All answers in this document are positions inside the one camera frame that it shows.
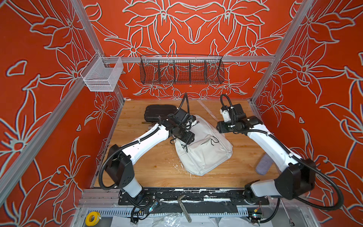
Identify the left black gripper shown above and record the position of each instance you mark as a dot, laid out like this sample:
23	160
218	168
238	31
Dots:
189	138

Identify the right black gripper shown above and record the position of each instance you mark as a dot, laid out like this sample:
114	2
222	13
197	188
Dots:
224	126

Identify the white backpack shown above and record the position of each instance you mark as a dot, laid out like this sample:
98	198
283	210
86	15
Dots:
209	149

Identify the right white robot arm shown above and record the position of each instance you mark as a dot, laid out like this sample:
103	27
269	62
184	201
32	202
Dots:
297	175

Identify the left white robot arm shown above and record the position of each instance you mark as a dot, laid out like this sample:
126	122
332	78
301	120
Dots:
117	172

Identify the silver wrench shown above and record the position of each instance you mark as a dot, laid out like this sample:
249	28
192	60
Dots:
292	224

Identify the yellow tape roll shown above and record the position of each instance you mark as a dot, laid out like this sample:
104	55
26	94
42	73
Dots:
92	218

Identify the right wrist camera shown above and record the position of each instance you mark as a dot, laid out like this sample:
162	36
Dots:
226	116

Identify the black wire wall basket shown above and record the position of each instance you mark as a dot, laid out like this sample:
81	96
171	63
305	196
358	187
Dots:
181	69

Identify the white wire wall basket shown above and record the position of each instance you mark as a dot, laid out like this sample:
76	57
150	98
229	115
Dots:
101	74

